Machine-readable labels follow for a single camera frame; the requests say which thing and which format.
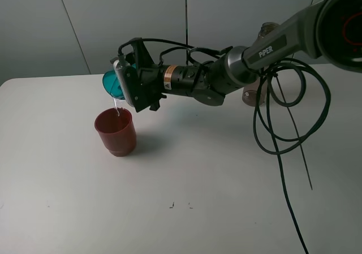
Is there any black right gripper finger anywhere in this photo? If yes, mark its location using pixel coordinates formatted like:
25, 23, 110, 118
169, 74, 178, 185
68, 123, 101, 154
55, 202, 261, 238
149, 97, 161, 111

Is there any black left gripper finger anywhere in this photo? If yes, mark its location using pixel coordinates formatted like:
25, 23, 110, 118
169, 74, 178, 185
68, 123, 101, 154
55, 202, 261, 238
124, 37, 154, 69

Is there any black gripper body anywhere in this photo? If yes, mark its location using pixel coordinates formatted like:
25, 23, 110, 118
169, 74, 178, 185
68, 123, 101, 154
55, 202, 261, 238
139, 64, 167, 103

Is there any teal transparent plastic cup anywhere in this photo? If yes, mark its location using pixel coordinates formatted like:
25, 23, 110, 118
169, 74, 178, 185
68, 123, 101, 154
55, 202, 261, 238
102, 67, 125, 100

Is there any brown transparent water bottle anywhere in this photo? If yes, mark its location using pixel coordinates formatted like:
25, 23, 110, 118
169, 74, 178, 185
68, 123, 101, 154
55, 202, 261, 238
242, 22, 279, 107

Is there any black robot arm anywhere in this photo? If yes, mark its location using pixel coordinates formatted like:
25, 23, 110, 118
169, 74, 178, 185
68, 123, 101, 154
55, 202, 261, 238
114, 0, 361, 111

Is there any red plastic cup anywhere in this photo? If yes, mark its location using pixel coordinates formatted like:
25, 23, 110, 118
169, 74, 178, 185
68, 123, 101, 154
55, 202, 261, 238
94, 108, 136, 157

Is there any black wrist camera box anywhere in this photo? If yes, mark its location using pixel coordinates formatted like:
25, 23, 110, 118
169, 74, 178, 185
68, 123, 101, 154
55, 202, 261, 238
113, 55, 140, 112

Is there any black cable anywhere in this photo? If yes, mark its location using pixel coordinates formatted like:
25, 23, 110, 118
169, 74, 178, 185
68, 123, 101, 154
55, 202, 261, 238
118, 37, 331, 254

